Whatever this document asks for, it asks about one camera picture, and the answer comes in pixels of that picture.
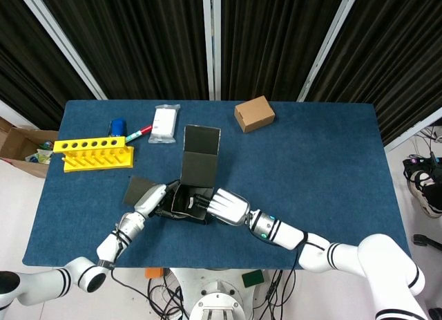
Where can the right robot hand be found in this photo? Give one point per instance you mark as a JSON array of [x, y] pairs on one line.
[[229, 207]]

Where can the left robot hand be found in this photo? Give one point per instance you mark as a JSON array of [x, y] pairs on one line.
[[152, 199]]

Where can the black foldable cardboard box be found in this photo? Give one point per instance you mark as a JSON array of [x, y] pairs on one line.
[[200, 168]]

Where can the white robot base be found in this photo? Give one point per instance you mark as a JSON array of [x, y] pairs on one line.
[[217, 292]]

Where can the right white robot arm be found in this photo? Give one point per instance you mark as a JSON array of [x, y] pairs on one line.
[[345, 254]]

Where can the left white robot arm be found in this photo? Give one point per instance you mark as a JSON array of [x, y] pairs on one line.
[[108, 247]]

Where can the orange rectangular block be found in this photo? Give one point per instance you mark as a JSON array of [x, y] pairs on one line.
[[154, 272]]

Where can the dark green rectangular block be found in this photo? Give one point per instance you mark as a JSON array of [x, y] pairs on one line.
[[253, 278]]

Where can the small brown cardboard box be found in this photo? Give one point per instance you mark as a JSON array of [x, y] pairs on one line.
[[253, 114]]

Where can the yellow test tube rack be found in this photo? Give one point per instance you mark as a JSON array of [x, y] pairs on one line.
[[96, 161]]

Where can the red and teal marker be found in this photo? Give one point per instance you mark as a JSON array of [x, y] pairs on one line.
[[141, 131]]

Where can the white packet in clear bag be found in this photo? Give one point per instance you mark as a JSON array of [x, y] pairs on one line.
[[163, 124]]

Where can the blue bottle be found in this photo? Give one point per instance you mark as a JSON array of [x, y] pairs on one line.
[[118, 126]]

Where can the blue table mat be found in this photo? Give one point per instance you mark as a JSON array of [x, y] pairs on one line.
[[310, 168]]

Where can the open brown floor carton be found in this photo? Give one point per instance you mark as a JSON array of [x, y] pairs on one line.
[[15, 142]]

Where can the black pleated curtain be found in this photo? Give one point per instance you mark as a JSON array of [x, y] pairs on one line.
[[397, 50], [138, 40], [276, 40], [27, 64]]

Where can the black device with coloured buttons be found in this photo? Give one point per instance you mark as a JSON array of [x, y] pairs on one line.
[[418, 162]]

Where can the black and white sneaker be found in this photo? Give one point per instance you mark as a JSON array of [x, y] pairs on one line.
[[423, 192]]

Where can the black floor foot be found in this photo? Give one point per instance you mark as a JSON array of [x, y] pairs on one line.
[[423, 240]]

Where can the white frame post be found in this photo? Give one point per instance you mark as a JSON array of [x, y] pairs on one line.
[[65, 45], [328, 45], [10, 112], [414, 130], [211, 43]]

